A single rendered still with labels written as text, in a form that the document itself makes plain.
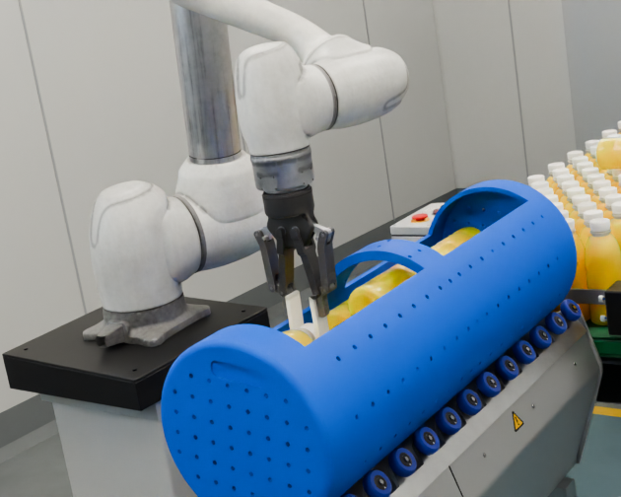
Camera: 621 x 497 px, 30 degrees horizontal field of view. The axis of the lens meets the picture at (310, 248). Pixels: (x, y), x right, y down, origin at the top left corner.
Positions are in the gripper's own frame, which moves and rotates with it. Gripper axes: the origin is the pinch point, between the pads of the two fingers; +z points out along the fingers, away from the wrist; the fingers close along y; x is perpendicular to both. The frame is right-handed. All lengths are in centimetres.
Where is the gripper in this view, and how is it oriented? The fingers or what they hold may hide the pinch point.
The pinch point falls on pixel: (307, 316)
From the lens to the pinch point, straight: 178.6
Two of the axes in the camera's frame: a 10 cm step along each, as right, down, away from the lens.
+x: 5.4, -2.9, 7.9
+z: 1.5, 9.6, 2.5
